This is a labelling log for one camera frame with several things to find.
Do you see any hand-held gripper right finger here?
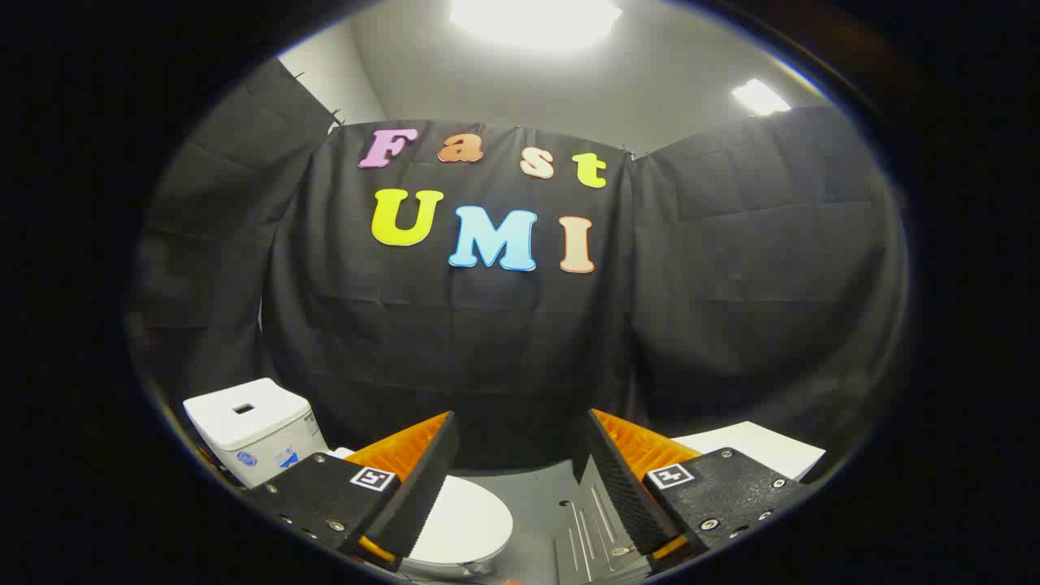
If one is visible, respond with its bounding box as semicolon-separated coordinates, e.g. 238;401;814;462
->
573;409;813;570

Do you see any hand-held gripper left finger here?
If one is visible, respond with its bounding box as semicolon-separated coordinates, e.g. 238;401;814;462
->
244;410;460;574

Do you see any white toilet lid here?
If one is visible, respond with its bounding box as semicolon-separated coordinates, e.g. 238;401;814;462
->
329;447;514;566

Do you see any white toilet tank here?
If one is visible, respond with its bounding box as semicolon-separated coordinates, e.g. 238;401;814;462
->
183;378;330;488

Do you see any grey drawer cabinet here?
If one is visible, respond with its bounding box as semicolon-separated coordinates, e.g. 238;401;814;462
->
555;421;826;584

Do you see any black backdrop cloth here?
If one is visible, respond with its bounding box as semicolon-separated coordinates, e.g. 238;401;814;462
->
126;57;911;472

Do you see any small ceiling light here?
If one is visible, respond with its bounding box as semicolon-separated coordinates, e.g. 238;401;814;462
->
731;78;792;116

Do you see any large ceiling light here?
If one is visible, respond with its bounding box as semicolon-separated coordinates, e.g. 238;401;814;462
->
449;0;623;51

